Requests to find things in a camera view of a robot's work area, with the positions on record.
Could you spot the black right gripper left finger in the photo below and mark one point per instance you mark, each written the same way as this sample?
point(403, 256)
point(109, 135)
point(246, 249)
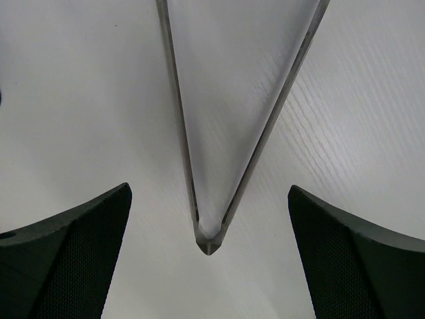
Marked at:
point(62, 266)

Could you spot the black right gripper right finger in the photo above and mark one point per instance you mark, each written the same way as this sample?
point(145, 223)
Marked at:
point(355, 268)

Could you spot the metal tongs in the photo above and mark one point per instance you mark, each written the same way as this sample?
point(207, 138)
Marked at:
point(231, 66)

